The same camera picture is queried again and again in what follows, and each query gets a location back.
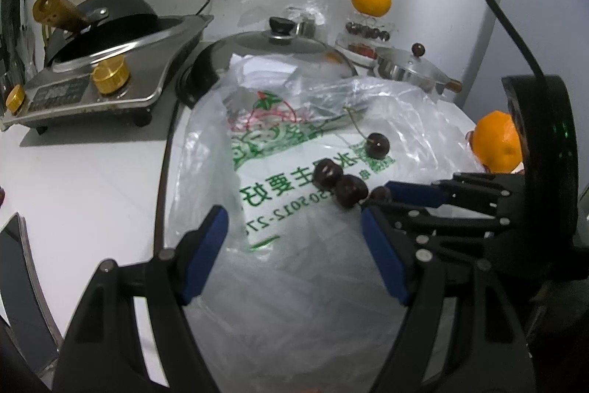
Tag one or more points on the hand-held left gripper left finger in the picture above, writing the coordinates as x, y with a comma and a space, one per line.
207, 250

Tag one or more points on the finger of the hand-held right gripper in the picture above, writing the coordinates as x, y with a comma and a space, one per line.
451, 227
414, 192

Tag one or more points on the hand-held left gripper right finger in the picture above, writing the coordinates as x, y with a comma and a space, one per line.
384, 255

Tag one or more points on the large orange with stem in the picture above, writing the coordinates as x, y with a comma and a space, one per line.
497, 144

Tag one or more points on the large clear printed plastic bag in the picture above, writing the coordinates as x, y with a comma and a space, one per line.
299, 282

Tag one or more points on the dark cherry with stem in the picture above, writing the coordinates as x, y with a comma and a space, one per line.
377, 146

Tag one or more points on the small steel pot with lid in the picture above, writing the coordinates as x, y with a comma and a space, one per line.
409, 68

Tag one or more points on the row of dark cherries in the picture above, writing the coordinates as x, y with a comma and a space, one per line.
368, 31

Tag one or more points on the steel induction cooker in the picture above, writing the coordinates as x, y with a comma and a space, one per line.
138, 70

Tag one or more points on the glass lid black knob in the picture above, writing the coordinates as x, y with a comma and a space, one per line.
276, 52

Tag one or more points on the small steel cup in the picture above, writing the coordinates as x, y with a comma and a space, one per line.
306, 26

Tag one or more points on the small crumpled clear plastic bag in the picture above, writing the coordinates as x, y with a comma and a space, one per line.
294, 8

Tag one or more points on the black metal rack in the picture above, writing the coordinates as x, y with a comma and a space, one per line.
14, 29

